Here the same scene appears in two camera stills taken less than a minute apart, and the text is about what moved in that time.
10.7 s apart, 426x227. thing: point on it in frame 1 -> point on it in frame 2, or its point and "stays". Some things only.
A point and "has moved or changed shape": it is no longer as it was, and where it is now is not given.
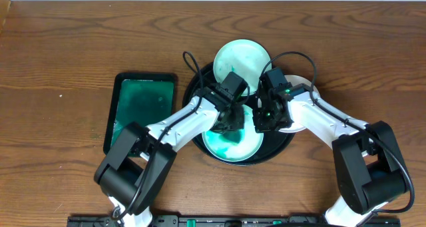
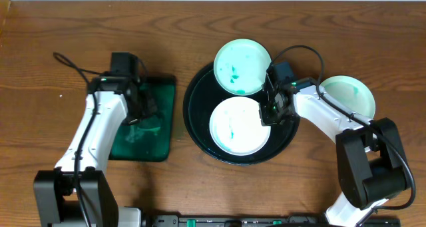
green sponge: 233,136 has moved or changed shape
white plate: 297,79 -> 235,126
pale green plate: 249,145 -> 352,93
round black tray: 274,143 stays
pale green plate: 245,57 stays
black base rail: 239,221 stays
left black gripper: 231,121 -> 146,106
